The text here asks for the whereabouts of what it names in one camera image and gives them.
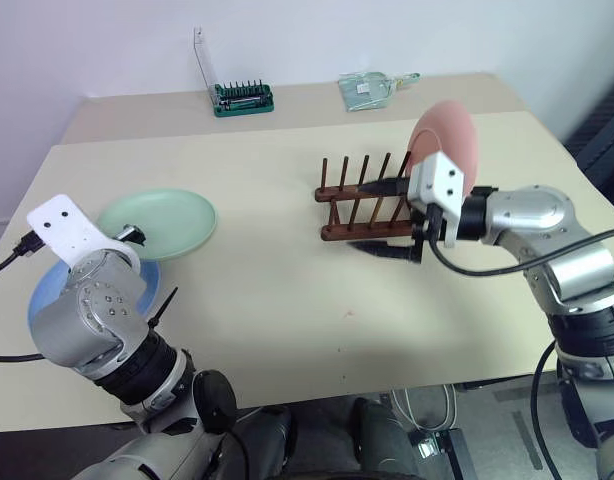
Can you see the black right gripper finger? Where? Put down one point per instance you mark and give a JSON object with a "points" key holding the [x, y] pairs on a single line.
{"points": [[384, 187], [392, 250]]}

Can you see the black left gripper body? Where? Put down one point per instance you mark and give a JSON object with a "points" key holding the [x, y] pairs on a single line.
{"points": [[133, 234]]}

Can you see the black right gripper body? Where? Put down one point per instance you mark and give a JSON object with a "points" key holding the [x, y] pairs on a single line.
{"points": [[422, 227]]}

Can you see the pink plate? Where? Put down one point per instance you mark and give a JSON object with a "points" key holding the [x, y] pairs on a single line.
{"points": [[447, 130]]}

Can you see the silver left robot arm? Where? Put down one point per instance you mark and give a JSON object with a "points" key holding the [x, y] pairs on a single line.
{"points": [[92, 320]]}

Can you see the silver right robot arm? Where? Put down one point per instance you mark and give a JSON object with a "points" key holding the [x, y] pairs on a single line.
{"points": [[547, 215]]}

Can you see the wooden dish rack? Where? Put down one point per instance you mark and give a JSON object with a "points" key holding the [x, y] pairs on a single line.
{"points": [[347, 232]]}

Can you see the green plate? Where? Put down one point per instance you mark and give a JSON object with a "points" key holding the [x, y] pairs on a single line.
{"points": [[162, 215]]}

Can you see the blue plate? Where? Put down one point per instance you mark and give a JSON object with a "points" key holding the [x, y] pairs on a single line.
{"points": [[150, 285]]}

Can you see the black zip tie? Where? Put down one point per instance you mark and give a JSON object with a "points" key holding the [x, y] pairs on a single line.
{"points": [[165, 304]]}

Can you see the clear plastic bag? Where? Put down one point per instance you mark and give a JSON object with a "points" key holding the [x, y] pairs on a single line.
{"points": [[364, 92]]}

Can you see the green screwdriver bit set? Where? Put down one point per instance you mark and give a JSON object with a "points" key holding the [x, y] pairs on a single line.
{"points": [[244, 100]]}

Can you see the dark rounded shape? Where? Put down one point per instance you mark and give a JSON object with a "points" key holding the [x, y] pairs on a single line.
{"points": [[382, 440], [267, 440]]}

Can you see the dark ribbed panel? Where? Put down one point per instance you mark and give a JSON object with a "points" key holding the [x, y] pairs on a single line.
{"points": [[604, 130]]}

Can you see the black box with label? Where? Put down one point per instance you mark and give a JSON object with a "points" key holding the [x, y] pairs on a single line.
{"points": [[452, 450]]}

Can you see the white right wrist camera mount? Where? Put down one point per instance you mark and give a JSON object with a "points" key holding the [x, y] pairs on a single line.
{"points": [[439, 185]]}

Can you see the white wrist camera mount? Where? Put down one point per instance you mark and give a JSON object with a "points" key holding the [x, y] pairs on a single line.
{"points": [[439, 185], [62, 225]]}

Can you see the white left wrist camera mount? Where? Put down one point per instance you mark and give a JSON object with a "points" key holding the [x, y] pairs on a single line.
{"points": [[62, 225]]}

